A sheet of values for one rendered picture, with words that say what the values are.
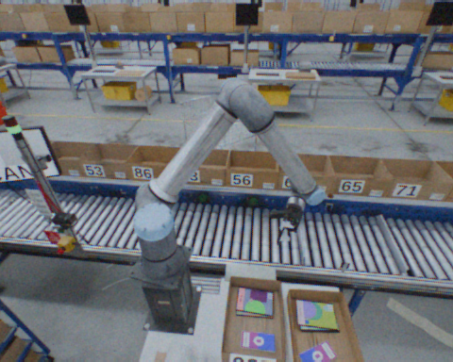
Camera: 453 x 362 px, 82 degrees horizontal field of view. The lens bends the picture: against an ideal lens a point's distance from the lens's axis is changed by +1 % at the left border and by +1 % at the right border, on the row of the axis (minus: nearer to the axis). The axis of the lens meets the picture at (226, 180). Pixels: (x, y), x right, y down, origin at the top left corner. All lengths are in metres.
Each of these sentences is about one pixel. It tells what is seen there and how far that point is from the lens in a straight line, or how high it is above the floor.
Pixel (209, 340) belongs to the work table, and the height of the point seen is 0.75.
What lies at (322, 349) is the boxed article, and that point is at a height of 0.77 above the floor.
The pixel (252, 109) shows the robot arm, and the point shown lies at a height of 1.79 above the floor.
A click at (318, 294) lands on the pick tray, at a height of 0.81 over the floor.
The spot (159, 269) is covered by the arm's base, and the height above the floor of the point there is 1.21.
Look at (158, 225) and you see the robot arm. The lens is 1.02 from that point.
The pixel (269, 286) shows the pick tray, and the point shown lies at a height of 0.79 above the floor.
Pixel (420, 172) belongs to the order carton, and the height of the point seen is 0.93.
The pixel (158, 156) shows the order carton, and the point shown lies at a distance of 2.38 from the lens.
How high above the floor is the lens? 2.13
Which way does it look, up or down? 36 degrees down
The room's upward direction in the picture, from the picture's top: 1 degrees counter-clockwise
